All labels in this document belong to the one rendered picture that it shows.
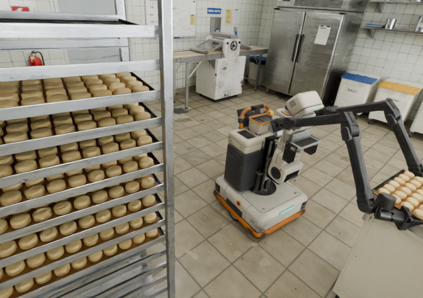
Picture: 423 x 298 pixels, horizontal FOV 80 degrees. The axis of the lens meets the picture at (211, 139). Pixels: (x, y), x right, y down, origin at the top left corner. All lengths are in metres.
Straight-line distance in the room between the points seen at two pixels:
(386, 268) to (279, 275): 0.75
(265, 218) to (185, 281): 0.76
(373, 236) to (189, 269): 1.25
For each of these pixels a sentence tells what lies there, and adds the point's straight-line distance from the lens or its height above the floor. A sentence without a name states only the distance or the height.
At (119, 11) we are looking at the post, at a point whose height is 1.71.
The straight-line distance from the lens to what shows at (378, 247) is 1.77.
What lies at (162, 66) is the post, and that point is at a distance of 0.76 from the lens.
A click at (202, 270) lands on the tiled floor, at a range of 2.13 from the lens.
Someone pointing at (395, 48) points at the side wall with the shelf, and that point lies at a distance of 5.82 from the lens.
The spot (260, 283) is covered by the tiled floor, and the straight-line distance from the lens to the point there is 2.14.
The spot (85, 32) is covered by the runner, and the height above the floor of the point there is 1.68.
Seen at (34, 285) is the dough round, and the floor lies 0.86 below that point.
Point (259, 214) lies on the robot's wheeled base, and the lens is 2.18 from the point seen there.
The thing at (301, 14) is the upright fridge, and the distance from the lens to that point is 5.47.
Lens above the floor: 1.76
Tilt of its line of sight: 28 degrees down
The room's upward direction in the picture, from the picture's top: 4 degrees clockwise
